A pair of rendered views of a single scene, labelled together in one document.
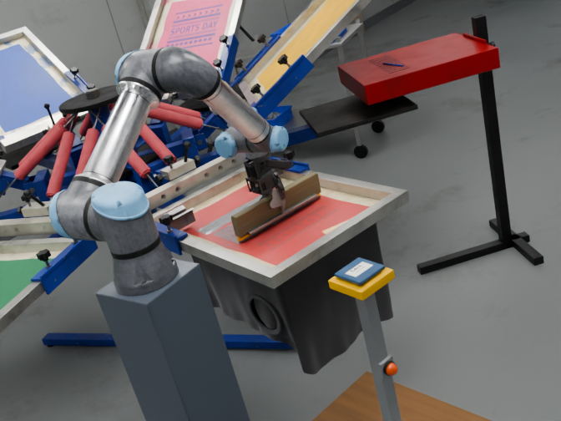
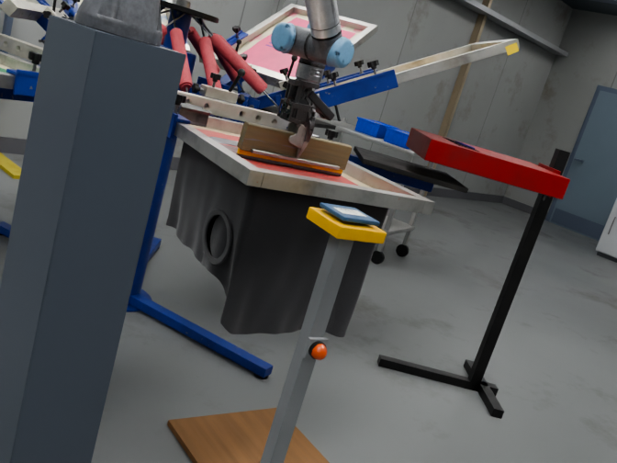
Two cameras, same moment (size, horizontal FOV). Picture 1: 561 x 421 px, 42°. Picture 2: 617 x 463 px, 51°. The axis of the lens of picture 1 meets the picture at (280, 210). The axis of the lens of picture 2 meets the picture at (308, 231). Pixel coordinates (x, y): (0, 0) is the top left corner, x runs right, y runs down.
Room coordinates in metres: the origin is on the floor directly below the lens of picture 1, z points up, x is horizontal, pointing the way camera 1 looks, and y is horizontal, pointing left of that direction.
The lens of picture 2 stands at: (0.32, -0.07, 1.24)
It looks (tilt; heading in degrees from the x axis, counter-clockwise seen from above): 14 degrees down; 359
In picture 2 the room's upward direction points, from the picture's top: 17 degrees clockwise
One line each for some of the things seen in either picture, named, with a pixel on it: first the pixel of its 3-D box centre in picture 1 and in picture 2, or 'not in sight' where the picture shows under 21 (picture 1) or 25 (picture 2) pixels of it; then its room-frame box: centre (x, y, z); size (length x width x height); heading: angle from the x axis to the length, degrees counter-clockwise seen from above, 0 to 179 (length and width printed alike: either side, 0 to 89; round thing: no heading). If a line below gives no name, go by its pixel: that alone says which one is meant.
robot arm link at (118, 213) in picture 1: (123, 215); not in sight; (1.53, 0.35, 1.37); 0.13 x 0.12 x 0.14; 54
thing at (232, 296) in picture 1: (247, 292); (212, 216); (2.10, 0.17, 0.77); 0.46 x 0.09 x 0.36; 35
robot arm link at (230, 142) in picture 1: (237, 140); (297, 40); (2.08, 0.07, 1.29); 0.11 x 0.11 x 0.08; 54
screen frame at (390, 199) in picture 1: (264, 212); (277, 153); (2.25, 0.06, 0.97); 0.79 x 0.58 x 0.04; 35
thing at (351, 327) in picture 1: (337, 293); (304, 265); (2.01, -0.11, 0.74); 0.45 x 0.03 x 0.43; 125
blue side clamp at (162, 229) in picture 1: (160, 234); (163, 117); (2.29, 0.42, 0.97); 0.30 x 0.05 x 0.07; 35
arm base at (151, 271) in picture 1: (140, 260); (124, 6); (1.52, 0.34, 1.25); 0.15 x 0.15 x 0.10
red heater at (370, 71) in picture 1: (414, 66); (482, 161); (3.23, -0.76, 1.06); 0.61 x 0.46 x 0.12; 95
